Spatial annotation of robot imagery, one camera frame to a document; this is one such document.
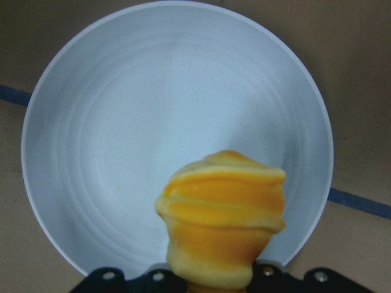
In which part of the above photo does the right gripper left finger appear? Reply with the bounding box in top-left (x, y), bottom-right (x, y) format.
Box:
top-left (71, 263), bottom-right (187, 293)

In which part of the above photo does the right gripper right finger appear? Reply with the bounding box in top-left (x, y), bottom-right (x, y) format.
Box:
top-left (253, 261), bottom-right (372, 292)

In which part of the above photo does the striped orange bread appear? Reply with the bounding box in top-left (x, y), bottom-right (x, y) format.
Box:
top-left (155, 150), bottom-right (286, 292)

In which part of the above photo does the blue plate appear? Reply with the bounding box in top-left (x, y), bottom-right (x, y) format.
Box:
top-left (21, 1), bottom-right (334, 279)

